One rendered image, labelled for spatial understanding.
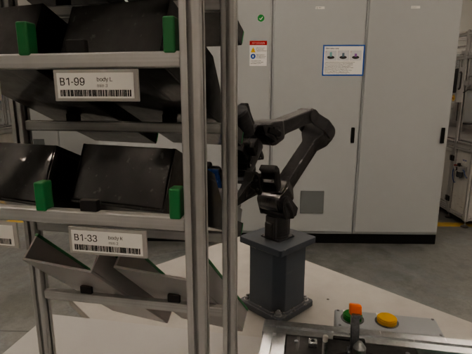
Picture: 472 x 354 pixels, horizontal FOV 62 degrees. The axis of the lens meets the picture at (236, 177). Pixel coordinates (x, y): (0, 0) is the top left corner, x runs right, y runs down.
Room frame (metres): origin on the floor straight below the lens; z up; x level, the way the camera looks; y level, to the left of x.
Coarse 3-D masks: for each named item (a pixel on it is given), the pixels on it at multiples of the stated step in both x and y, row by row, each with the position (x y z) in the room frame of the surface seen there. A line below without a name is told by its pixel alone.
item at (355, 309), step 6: (354, 306) 0.62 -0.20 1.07; (360, 306) 0.61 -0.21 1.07; (354, 312) 0.61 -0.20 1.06; (360, 312) 0.61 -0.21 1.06; (354, 318) 0.60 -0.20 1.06; (360, 318) 0.59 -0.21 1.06; (354, 324) 0.61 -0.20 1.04; (354, 330) 0.61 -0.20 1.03; (354, 336) 0.60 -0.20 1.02; (354, 342) 0.60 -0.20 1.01
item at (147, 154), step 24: (96, 168) 0.47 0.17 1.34; (120, 168) 0.46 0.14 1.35; (144, 168) 0.45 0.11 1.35; (168, 168) 0.44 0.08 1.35; (72, 192) 0.46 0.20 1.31; (96, 192) 0.45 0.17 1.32; (120, 192) 0.44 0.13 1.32; (144, 192) 0.43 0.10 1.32; (168, 192) 0.42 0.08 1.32; (216, 192) 0.55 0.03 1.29; (216, 216) 0.55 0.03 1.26
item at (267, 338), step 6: (264, 336) 0.69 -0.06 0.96; (270, 336) 0.69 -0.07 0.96; (276, 336) 0.69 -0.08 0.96; (282, 336) 0.69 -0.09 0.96; (264, 342) 0.68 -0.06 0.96; (270, 342) 0.68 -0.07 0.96; (276, 342) 0.68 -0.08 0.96; (282, 342) 0.68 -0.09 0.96; (264, 348) 0.66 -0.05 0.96; (270, 348) 0.67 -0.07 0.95; (276, 348) 0.66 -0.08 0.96; (282, 348) 0.66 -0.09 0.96
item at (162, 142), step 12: (108, 144) 3.62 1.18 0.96; (120, 144) 3.61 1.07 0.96; (132, 144) 3.61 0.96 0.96; (144, 144) 3.61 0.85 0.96; (156, 144) 3.60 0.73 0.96; (168, 144) 3.60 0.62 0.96; (180, 144) 3.60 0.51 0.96; (156, 240) 3.64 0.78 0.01; (168, 240) 3.63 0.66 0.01; (180, 240) 3.63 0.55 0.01
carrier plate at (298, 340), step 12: (288, 336) 0.68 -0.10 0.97; (300, 336) 0.68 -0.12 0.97; (288, 348) 0.64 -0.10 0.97; (300, 348) 0.64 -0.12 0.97; (312, 348) 0.64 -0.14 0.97; (336, 348) 0.64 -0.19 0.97; (372, 348) 0.64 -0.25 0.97; (384, 348) 0.64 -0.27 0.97; (396, 348) 0.64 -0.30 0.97; (408, 348) 0.64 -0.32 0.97
